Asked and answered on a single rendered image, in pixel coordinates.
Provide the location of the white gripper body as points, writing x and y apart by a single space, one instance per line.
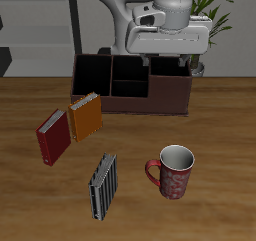
166 40

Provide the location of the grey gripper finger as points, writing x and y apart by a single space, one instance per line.
145 60
183 60

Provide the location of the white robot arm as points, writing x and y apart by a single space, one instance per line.
140 5

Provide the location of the dark brown desk caddy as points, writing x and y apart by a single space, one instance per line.
166 91

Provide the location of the red patterned mug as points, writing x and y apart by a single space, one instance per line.
175 176

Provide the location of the green pot plant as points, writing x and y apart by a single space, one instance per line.
208 5

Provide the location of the orange book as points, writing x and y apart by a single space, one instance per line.
87 118

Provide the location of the white shelf unit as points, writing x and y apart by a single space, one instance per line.
33 28

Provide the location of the dark red book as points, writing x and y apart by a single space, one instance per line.
55 138

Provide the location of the grey striped book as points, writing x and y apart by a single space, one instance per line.
105 186

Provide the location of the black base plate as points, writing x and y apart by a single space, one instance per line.
105 51

